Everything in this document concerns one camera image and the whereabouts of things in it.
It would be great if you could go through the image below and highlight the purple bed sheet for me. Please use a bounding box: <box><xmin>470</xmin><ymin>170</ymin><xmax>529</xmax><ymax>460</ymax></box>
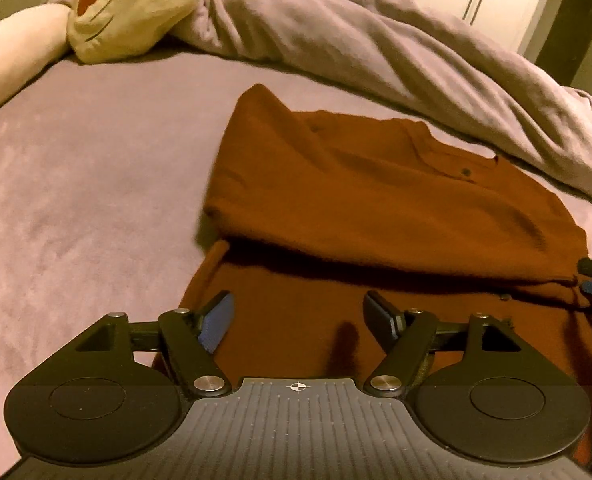
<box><xmin>0</xmin><ymin>45</ymin><xmax>592</xmax><ymax>480</ymax></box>

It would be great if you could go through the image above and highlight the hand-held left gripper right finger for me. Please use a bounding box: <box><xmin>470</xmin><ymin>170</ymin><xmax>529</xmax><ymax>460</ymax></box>
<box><xmin>363</xmin><ymin>290</ymin><xmax>521</xmax><ymax>401</ymax></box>

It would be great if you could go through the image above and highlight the yellow cat face pillow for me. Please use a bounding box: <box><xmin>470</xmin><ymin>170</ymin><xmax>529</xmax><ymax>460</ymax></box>
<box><xmin>66</xmin><ymin>0</ymin><xmax>218</xmax><ymax>66</ymax></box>

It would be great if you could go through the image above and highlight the brown button shirt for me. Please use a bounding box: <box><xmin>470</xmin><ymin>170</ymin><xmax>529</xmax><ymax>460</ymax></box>
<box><xmin>151</xmin><ymin>84</ymin><xmax>592</xmax><ymax>480</ymax></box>

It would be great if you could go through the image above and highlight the grey rumpled blanket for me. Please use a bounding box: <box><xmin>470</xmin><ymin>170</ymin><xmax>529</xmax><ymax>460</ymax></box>
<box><xmin>168</xmin><ymin>0</ymin><xmax>592</xmax><ymax>211</ymax></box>

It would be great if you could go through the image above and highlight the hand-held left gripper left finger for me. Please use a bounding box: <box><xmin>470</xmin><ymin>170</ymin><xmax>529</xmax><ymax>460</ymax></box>
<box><xmin>74</xmin><ymin>290</ymin><xmax>235</xmax><ymax>402</ymax></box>

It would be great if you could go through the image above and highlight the cream plush toy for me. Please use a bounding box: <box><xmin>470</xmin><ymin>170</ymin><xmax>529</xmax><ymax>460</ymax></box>
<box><xmin>0</xmin><ymin>2</ymin><xmax>74</xmax><ymax>123</ymax></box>

